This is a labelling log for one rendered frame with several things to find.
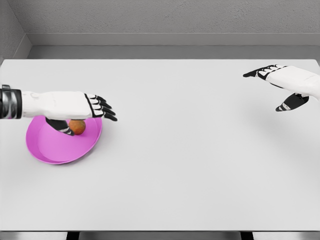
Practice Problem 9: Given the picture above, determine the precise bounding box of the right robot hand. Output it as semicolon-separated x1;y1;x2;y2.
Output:
242;64;317;113

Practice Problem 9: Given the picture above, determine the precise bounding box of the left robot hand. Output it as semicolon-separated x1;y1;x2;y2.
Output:
43;91;118;137

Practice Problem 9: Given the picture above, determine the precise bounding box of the red-green apple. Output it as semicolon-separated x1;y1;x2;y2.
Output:
68;120;87;136

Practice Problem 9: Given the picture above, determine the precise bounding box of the pink plate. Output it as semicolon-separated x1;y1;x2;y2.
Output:
25;115;103;166

